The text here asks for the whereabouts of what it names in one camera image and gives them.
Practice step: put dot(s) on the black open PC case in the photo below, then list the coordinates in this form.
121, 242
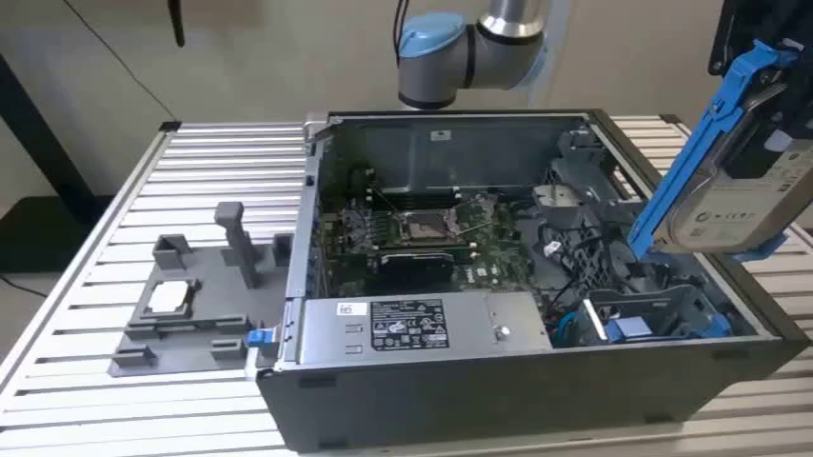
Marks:
483, 409

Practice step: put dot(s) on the silver CPU plate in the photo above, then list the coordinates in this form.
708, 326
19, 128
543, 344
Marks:
170, 297

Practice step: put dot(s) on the grey metal disk bay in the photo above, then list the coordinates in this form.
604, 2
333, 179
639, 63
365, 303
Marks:
683, 314

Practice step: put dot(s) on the grey parts rack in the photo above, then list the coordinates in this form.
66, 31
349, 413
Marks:
210, 343

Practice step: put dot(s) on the black graphics card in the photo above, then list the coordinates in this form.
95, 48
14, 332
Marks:
413, 272

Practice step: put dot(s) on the hard disk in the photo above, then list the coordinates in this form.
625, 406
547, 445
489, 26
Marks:
718, 219

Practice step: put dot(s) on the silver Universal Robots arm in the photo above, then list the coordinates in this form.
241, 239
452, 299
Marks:
496, 62

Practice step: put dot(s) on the green motherboard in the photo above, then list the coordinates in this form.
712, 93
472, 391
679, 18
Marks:
496, 247

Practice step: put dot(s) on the CPU socket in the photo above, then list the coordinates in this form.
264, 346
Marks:
422, 227

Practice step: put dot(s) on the black desk leg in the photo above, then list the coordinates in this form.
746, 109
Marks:
38, 166

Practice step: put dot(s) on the blue case latch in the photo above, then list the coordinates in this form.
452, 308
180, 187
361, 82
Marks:
256, 338

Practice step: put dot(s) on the grey metal drive cage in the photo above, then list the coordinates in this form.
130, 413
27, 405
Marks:
565, 204

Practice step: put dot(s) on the silver power supply unit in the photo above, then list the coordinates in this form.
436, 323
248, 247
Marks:
406, 328

